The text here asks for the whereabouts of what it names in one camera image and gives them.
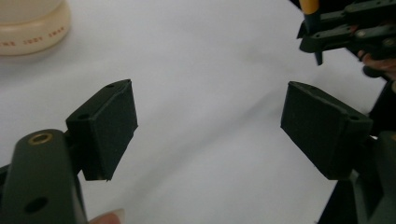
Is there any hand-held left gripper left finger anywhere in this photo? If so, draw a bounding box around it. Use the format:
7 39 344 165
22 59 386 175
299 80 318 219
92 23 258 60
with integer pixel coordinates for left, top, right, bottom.
64 78 139 182

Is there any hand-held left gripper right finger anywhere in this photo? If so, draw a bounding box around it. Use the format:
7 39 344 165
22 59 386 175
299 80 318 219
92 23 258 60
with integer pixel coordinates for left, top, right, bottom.
279 80 374 181

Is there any cream round container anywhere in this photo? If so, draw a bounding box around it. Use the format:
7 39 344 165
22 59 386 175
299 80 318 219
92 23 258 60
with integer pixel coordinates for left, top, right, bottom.
0 0 72 57

